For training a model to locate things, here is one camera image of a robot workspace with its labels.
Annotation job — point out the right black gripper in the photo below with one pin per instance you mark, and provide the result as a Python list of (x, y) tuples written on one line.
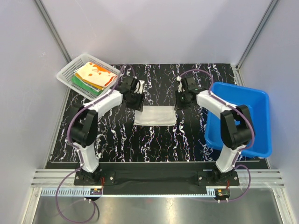
[(178, 105)]

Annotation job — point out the green microfiber towel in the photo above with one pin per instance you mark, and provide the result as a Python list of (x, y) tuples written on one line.
[(84, 86)]

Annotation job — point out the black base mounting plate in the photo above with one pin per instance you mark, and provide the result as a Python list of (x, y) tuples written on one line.
[(159, 178)]

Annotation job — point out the grey white towel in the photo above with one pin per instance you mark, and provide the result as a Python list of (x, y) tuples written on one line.
[(154, 115)]

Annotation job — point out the blue plastic bin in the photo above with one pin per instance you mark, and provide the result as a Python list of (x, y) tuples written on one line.
[(258, 103)]

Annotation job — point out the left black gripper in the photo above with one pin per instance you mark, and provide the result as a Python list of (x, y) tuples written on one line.
[(138, 106)]

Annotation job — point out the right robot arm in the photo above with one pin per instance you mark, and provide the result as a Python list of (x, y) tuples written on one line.
[(236, 126)]

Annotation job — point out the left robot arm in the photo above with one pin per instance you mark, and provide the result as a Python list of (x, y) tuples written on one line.
[(83, 127)]

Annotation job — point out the aluminium frame rail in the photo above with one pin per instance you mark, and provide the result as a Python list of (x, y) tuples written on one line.
[(60, 182)]

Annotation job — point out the orange floral towel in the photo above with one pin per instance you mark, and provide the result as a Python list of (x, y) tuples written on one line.
[(95, 76)]

